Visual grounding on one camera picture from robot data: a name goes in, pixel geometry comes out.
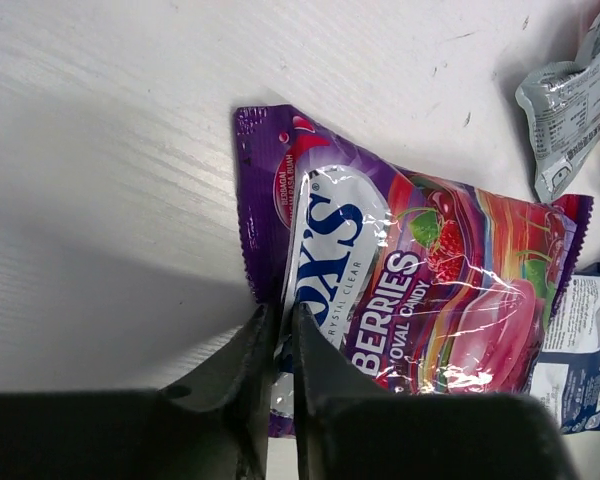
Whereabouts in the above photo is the purple Fox's candy bag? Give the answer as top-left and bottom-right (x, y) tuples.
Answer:
(232, 103), (594, 441)

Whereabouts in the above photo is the silver snack packet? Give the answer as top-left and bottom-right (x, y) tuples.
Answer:
(515, 13), (600, 203)

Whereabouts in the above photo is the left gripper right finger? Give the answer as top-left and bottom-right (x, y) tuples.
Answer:
(290, 305), (578, 479)

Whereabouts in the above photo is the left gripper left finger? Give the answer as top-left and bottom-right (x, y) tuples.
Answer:
(0, 306), (275, 479)

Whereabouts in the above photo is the blue Burts chips bag back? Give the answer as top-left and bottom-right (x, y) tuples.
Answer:
(529, 263), (600, 435)

